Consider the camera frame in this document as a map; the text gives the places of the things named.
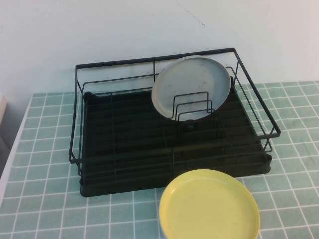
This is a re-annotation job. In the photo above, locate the grey round plate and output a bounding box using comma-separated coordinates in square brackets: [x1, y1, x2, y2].
[151, 56, 232, 121]

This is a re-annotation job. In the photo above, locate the yellow round plate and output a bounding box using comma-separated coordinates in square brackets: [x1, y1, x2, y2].
[159, 169, 261, 239]

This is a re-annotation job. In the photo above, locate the black plastic drip tray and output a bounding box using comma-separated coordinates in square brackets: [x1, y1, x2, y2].
[79, 76, 273, 198]

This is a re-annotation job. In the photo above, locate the green checked tablecloth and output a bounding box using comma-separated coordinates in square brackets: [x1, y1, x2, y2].
[0, 80, 319, 239]

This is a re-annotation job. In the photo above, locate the black wire dish rack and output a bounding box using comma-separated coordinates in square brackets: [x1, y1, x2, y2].
[67, 47, 282, 175]

